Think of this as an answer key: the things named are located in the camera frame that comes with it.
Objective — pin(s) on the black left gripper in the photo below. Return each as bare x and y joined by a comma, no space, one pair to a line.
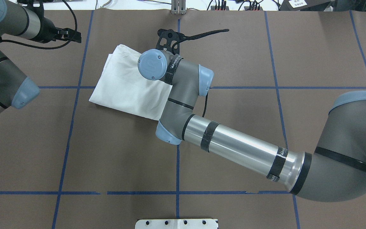
47,32

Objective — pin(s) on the white long-sleeve printed shirt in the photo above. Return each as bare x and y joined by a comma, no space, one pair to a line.
122,87

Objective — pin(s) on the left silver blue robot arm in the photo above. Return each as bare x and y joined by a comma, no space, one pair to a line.
24,23

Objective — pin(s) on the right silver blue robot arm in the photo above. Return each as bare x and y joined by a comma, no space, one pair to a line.
334,172

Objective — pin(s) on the black power strip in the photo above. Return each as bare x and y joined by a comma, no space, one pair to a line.
240,5

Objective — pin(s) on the grey aluminium frame post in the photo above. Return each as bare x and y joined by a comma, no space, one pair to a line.
178,7

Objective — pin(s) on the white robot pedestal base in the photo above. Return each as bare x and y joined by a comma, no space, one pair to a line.
177,224

